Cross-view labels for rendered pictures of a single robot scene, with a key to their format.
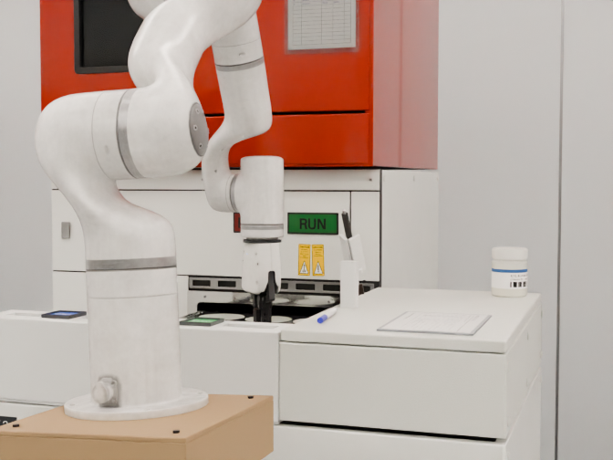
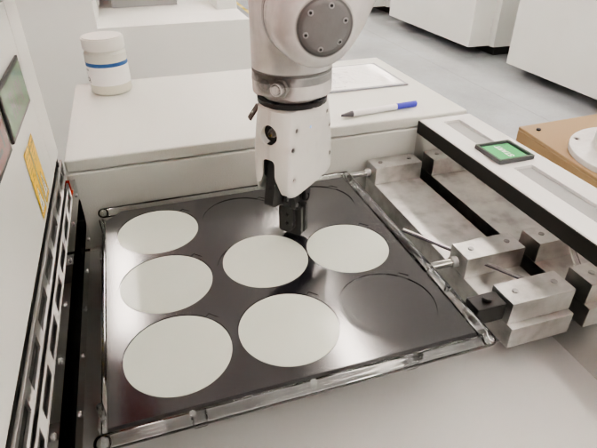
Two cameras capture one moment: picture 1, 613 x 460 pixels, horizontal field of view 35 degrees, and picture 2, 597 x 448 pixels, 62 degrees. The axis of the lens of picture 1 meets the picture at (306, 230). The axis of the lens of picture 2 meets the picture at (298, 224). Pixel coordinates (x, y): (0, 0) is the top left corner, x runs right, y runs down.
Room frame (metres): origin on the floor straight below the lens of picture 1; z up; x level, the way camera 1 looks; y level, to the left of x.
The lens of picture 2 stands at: (2.17, 0.51, 1.26)
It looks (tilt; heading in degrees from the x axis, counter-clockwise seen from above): 33 degrees down; 234
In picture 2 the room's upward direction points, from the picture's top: straight up
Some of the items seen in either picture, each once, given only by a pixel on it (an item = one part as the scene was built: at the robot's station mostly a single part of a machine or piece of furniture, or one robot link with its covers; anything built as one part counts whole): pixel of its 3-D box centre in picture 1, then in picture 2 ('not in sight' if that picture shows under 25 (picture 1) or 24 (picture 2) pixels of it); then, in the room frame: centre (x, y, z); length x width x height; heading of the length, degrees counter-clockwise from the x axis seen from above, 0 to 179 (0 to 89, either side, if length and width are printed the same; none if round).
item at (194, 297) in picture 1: (277, 314); (68, 314); (2.14, 0.06, 0.89); 0.44 x 0.02 x 0.10; 72
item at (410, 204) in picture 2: not in sight; (447, 239); (1.68, 0.18, 0.87); 0.36 x 0.08 x 0.03; 72
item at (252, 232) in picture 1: (262, 231); (290, 80); (1.87, 0.09, 1.09); 0.09 x 0.08 x 0.03; 23
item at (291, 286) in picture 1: (278, 286); (45, 266); (2.14, 0.06, 0.96); 0.44 x 0.01 x 0.02; 72
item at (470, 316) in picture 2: not in sight; (401, 238); (1.76, 0.17, 0.90); 0.38 x 0.01 x 0.01; 72
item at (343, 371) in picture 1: (429, 348); (259, 133); (1.72, -0.22, 0.89); 0.62 x 0.35 x 0.14; 162
